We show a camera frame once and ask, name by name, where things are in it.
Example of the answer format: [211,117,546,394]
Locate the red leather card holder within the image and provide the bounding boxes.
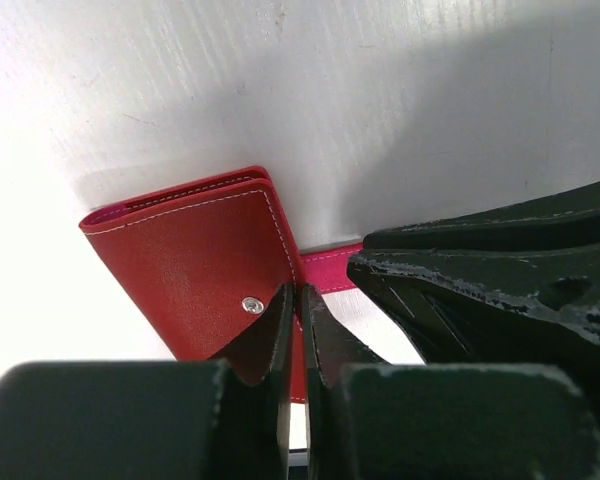
[77,165,364,405]

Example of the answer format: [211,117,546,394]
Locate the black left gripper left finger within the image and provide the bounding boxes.
[0,284,294,479]

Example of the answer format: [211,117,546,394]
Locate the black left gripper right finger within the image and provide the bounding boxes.
[301,286,600,479]

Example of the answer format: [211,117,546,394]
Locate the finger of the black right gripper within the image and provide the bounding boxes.
[347,245,600,415]
[363,181,600,252]

